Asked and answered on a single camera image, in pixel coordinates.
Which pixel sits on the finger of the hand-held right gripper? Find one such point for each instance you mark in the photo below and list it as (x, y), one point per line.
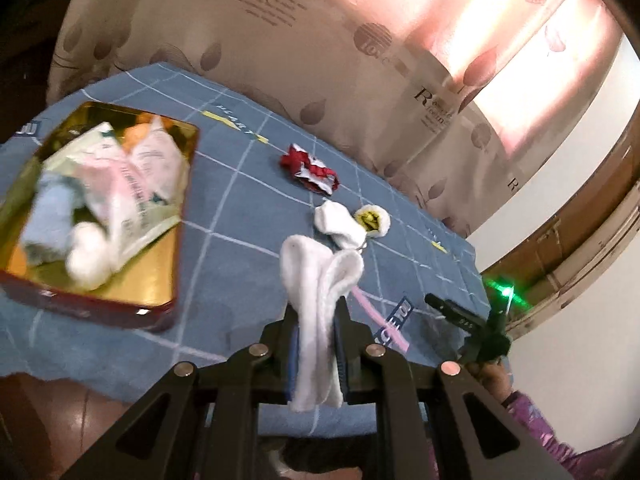
(450, 307)

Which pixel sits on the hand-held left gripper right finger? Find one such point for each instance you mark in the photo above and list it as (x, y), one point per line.
(341, 355)

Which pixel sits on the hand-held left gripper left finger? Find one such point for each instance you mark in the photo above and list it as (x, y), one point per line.
(291, 360)

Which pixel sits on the fluffy white yellow sock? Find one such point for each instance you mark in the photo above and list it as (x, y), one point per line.
(382, 220)

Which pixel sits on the white ribbed sock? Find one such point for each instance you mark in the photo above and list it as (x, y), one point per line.
(335, 222)

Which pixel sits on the red tin box gold inside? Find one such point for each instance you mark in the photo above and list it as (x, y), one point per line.
(150, 280)

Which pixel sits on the red and white ruffled cloth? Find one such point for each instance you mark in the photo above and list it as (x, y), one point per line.
(300, 162)

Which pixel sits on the orange soft toy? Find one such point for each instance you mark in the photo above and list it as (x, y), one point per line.
(135, 136)

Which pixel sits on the light blue fuzzy sock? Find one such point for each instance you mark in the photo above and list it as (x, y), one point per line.
(45, 210)

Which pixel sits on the person's right forearm purple sleeve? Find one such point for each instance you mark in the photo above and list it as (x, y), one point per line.
(540, 430)

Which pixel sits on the person's right hand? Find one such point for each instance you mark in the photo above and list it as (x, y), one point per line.
(492, 377)

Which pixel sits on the brown wooden door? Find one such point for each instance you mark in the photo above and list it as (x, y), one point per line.
(565, 240)

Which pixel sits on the beige leaf print curtain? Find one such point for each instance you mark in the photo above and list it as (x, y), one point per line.
(350, 35)

